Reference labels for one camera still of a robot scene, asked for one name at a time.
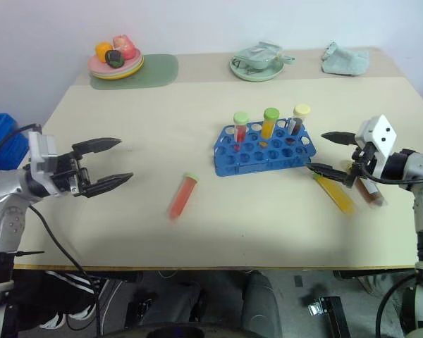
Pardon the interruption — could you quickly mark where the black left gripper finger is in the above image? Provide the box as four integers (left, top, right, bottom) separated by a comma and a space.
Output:
79, 172, 135, 198
71, 137, 123, 157

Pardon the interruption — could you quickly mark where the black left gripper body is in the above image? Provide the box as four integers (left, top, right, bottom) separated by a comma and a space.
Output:
50, 150, 92, 197

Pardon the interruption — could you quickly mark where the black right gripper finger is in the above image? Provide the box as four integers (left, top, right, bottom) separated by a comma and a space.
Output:
304, 162, 354, 186
320, 131, 357, 146

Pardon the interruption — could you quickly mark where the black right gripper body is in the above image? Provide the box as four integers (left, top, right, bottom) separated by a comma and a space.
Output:
348, 143, 377, 185

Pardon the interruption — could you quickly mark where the brown tube, yellow cap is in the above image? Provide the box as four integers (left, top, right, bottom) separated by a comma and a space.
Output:
288, 104, 312, 137

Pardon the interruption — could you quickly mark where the blue test tube rack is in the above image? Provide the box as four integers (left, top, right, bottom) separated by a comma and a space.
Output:
211, 120, 319, 177

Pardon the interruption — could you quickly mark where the yellow tube, green cap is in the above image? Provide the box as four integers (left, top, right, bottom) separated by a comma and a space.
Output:
260, 107, 281, 149

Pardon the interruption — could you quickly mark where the orange-red tube, green cap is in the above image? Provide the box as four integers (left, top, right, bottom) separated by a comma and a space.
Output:
166, 171, 200, 222

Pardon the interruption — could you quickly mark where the red tube, green cap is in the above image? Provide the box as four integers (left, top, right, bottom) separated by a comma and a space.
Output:
233, 111, 250, 153

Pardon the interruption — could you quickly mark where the blue container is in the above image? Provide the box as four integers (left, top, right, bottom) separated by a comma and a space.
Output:
0, 111, 30, 174

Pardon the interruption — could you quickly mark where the light green cloth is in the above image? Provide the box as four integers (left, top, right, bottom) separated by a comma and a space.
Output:
320, 41, 371, 77

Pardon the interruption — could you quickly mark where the pink plate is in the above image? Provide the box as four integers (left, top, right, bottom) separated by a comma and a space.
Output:
87, 47, 142, 75

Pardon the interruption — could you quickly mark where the dark toy fruit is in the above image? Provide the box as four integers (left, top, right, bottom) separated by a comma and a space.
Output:
104, 49, 125, 68

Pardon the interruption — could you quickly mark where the orange toy pepper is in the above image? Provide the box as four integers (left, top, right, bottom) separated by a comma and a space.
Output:
94, 42, 114, 63

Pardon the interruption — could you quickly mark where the green placemat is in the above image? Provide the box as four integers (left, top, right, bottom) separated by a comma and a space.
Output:
88, 53, 180, 92

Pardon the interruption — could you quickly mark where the pink toy peach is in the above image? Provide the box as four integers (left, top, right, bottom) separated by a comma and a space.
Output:
112, 34, 137, 61

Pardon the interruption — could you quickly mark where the light green plate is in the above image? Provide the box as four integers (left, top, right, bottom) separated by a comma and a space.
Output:
229, 52, 286, 83

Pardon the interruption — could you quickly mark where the black white-striped trouser leg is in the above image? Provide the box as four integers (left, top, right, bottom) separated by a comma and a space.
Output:
13, 270, 102, 318

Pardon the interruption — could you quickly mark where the black and white sneaker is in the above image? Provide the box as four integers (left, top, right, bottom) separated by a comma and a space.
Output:
38, 277, 128, 332

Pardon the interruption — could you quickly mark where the clear plastic bag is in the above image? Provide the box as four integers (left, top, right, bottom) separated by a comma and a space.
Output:
233, 40, 298, 70

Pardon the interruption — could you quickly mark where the black metal stand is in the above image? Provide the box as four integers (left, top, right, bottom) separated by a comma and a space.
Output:
307, 295, 353, 338

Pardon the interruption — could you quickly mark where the dark grey rounded shape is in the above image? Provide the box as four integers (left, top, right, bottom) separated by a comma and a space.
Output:
240, 270, 283, 338

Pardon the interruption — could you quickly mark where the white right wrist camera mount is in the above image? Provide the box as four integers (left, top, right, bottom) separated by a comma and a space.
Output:
353, 113, 399, 177

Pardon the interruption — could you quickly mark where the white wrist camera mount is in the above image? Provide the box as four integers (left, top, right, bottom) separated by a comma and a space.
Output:
27, 131, 60, 177
353, 113, 399, 177

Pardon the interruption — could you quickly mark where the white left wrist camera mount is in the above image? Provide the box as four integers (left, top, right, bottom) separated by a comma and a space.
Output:
27, 131, 60, 177

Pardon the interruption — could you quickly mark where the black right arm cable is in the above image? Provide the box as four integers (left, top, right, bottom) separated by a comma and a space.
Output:
358, 164, 423, 185
376, 270, 421, 338

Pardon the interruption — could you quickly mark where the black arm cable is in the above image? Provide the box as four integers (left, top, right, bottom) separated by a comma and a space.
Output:
27, 205, 105, 338
0, 123, 43, 160
376, 270, 421, 338
358, 164, 423, 185

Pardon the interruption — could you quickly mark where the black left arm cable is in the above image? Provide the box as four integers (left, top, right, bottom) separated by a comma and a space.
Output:
0, 123, 43, 160
27, 205, 105, 338

